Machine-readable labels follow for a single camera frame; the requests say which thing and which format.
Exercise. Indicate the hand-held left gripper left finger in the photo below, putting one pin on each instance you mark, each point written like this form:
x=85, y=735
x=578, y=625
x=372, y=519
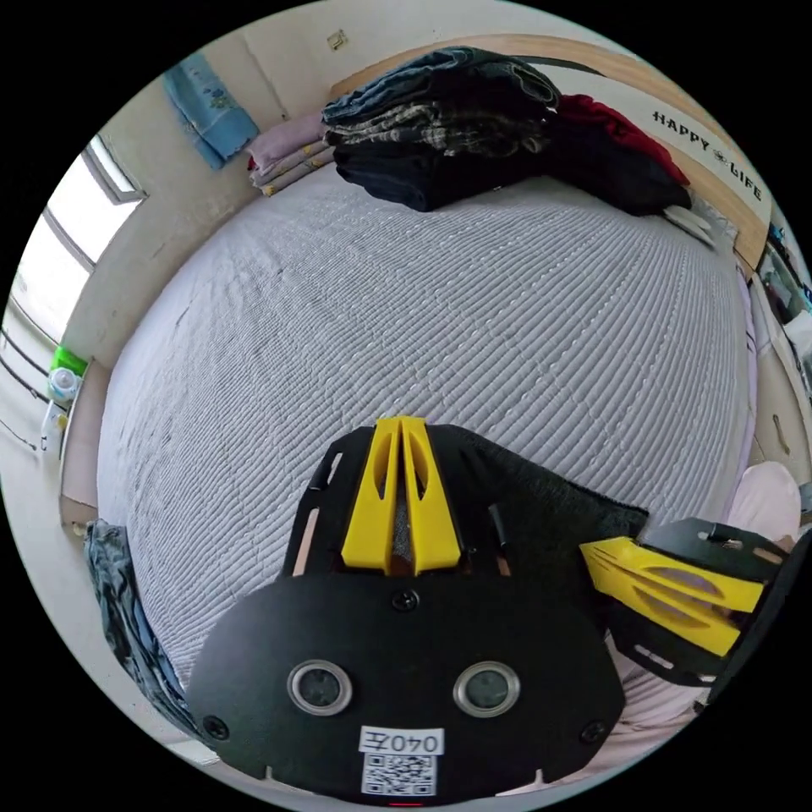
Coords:
x=371, y=507

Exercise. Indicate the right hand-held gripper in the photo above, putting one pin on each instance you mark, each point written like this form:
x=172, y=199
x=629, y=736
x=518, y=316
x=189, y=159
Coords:
x=723, y=549

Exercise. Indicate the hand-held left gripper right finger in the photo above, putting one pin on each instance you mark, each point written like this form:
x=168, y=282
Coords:
x=431, y=526

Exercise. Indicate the black long pants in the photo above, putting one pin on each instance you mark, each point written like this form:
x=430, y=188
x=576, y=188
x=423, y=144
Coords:
x=539, y=495

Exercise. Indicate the bed with grey quilted cover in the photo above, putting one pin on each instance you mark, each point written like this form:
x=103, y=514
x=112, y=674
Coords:
x=380, y=304

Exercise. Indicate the grey denim garment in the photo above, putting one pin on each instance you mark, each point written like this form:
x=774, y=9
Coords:
x=127, y=622

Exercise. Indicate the green box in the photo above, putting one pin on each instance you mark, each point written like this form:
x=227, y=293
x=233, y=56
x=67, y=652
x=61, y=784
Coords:
x=70, y=360

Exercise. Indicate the folded purple blanket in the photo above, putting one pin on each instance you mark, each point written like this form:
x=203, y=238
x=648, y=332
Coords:
x=285, y=155

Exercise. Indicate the pile of clothes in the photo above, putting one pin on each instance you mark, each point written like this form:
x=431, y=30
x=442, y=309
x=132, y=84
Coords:
x=457, y=146

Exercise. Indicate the window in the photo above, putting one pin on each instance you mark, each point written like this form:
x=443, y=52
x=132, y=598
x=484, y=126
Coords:
x=66, y=247

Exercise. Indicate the blue hanging towel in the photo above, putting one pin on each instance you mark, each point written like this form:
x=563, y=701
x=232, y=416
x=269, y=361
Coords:
x=212, y=111

